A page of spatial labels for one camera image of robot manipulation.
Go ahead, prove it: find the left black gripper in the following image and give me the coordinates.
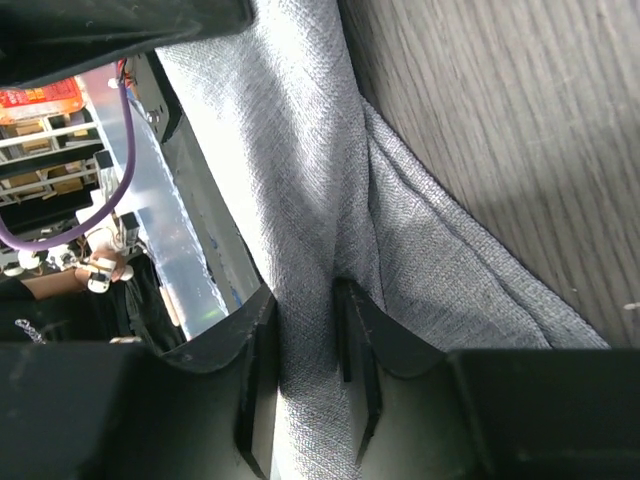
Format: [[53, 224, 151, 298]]
[[1, 0, 253, 89]]

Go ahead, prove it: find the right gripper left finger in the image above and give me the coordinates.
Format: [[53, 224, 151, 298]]
[[1, 287, 279, 479]]

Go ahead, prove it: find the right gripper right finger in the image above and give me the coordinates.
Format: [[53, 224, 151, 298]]
[[333, 279, 639, 479]]

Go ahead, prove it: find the grey cloth napkin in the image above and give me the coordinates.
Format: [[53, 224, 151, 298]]
[[158, 1, 606, 479]]

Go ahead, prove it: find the operator hand in background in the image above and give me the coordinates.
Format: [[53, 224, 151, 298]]
[[76, 253, 134, 294]]

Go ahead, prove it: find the orange box on shelf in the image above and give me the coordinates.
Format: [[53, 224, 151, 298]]
[[1, 77, 85, 126]]

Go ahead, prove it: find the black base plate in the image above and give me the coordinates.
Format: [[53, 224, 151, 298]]
[[125, 52, 262, 312]]

